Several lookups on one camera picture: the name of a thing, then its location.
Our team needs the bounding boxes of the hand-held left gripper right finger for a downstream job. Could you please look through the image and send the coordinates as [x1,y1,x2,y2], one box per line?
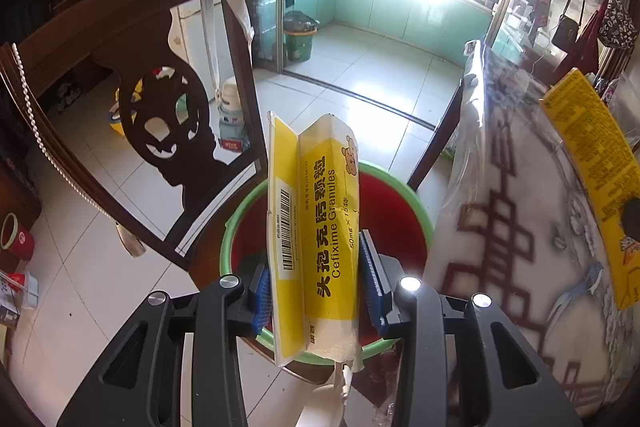
[359,229,586,427]

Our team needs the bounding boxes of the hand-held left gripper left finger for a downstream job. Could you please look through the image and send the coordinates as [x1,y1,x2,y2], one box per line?
[56,264,273,427]

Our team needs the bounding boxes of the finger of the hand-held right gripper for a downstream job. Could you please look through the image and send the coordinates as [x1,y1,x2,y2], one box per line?
[619,202,640,244]

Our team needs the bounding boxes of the yellow medicine box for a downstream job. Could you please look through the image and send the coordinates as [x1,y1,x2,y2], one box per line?
[266,111,362,373]

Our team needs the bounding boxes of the red bucket with green rim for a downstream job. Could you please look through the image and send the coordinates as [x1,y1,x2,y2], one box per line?
[220,161,435,364]

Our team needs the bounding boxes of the long yellow packet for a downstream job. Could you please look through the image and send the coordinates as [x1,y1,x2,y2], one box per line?
[539,68,640,310]

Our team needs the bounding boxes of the black shoulder bag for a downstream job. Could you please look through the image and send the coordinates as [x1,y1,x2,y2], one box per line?
[551,0,588,50]

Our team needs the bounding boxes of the patterned tablecloth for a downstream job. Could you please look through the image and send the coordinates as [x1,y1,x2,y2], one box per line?
[430,39,640,427]

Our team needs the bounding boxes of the beige hanging pendant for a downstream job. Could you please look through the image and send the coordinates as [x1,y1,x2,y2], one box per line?
[114,221,147,259]

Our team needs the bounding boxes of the dark wooden table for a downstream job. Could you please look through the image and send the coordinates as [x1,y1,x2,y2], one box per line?
[407,82,463,194]

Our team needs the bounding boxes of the black white patterned bag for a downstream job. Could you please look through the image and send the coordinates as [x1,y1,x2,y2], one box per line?
[595,0,638,50]

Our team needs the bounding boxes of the white kettle jug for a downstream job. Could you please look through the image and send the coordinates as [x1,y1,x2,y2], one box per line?
[220,77,246,118]

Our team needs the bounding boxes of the small box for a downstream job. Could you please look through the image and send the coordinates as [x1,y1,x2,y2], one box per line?
[0,272,39,324]

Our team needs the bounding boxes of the yellow plastic toy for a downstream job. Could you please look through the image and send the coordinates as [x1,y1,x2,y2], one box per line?
[109,79,132,138]

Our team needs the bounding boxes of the red cup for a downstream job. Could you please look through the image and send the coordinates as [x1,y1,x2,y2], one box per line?
[0,212,36,260]

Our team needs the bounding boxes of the green kitchen waste bin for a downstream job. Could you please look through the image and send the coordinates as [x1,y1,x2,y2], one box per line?
[282,11,319,62]

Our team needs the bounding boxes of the teal kitchen cabinets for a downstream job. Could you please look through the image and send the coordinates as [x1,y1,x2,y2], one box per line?
[255,0,496,58]

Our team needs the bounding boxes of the shoes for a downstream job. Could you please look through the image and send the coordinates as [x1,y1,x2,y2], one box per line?
[54,81,84,114]

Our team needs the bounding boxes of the dark carved wooden chair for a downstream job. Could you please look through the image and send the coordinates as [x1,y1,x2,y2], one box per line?
[0,0,281,298]

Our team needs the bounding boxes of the pearl bead string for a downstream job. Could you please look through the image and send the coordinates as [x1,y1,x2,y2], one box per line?
[11,43,118,228]

